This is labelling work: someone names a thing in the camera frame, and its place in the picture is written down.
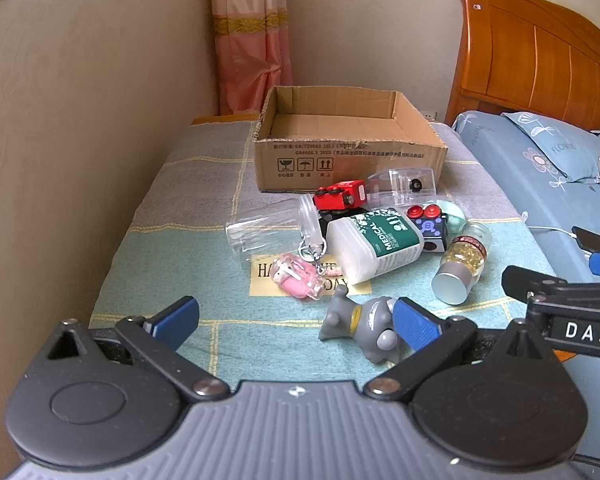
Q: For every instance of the white bottle green label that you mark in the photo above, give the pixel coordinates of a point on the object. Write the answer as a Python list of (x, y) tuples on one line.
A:
[(355, 255)]

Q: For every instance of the black phone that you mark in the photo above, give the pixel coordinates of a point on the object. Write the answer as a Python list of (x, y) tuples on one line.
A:
[(592, 240)]

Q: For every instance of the mint green round toy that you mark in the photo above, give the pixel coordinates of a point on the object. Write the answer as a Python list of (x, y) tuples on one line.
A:
[(455, 215)]

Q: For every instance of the clear plastic case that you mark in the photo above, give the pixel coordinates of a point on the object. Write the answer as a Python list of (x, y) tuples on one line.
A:
[(380, 182)]

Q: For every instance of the pink curtain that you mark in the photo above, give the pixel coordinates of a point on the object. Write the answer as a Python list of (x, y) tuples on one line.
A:
[(250, 35)]

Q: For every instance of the black fidget cube red buttons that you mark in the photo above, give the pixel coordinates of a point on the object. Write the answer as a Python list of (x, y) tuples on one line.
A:
[(432, 231)]

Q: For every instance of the clear bottle gold capsules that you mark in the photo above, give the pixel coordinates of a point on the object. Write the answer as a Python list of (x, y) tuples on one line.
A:
[(460, 266)]

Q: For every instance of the white wall socket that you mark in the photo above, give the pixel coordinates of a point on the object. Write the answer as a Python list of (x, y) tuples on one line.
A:
[(430, 116)]

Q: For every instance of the wooden bedside table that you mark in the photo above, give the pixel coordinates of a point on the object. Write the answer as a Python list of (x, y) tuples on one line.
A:
[(215, 120)]

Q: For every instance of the grey hippo toy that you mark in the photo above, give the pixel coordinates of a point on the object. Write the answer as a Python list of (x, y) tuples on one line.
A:
[(365, 321)]

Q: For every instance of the cardboard box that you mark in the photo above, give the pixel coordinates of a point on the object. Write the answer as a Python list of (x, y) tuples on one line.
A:
[(330, 160)]

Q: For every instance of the blue floral bedsheet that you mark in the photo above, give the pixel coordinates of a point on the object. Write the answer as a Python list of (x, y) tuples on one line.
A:
[(545, 205)]

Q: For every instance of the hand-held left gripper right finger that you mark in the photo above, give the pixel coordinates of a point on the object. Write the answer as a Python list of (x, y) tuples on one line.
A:
[(416, 327)]

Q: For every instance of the blue floral pillow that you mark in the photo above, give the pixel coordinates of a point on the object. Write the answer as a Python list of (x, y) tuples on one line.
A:
[(555, 145)]

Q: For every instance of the small clear zip bag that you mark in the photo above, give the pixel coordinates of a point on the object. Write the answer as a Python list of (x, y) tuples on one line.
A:
[(311, 220)]

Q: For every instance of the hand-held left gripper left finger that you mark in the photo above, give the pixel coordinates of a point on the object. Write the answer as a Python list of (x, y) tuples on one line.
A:
[(176, 321)]

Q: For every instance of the black flat plastic piece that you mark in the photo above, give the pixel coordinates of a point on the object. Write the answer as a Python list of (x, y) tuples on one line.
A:
[(327, 222)]

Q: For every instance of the wooden bed headboard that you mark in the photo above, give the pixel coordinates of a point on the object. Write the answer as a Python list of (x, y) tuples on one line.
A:
[(540, 50)]

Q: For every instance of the clear plastic cylinder jar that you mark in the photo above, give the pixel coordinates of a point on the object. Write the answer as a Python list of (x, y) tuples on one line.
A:
[(265, 235)]

